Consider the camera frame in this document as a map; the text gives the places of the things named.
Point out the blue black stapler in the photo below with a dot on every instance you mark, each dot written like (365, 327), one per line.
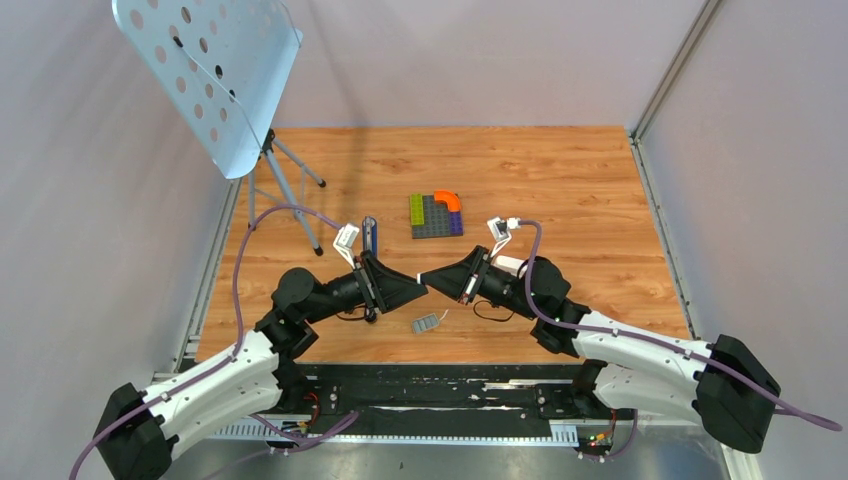
(369, 229)

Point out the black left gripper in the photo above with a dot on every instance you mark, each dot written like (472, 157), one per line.
(383, 288)

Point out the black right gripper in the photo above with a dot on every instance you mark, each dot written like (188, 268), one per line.
(457, 281)

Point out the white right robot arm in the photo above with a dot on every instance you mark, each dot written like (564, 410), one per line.
(719, 385)

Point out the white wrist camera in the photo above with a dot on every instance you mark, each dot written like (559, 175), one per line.
(501, 230)
(344, 242)

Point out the grey staple tray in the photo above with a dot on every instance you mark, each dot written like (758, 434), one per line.
(425, 323)

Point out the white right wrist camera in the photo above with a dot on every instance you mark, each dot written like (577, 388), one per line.
(501, 230)

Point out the light blue music stand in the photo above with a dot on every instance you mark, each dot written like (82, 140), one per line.
(224, 66)

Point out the white stapler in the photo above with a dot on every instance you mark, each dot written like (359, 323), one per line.
(510, 263)

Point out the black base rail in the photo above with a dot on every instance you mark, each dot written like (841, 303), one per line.
(431, 401)

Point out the blue building brick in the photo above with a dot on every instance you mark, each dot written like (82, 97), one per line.
(456, 223)

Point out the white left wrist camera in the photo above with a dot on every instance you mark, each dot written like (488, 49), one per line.
(344, 242)

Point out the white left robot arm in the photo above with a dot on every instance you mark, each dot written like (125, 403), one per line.
(142, 431)

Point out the green building brick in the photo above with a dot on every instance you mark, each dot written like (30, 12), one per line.
(417, 213)

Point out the grey building baseplate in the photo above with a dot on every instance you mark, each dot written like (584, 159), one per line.
(436, 221)

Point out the orange curved brick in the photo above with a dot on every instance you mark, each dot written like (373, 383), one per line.
(449, 199)

